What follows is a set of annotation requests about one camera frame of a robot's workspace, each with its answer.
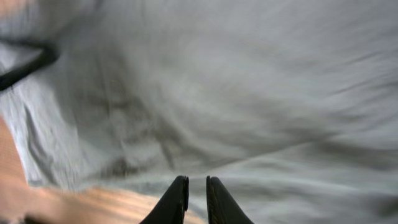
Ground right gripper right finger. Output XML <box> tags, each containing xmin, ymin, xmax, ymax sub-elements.
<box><xmin>206</xmin><ymin>176</ymin><xmax>253</xmax><ymax>224</ymax></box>

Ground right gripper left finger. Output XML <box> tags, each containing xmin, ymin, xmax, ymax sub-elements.
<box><xmin>140</xmin><ymin>175</ymin><xmax>189</xmax><ymax>224</ymax></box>

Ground grey shorts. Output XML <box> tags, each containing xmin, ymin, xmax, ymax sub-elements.
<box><xmin>1</xmin><ymin>0</ymin><xmax>397</xmax><ymax>223</ymax></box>

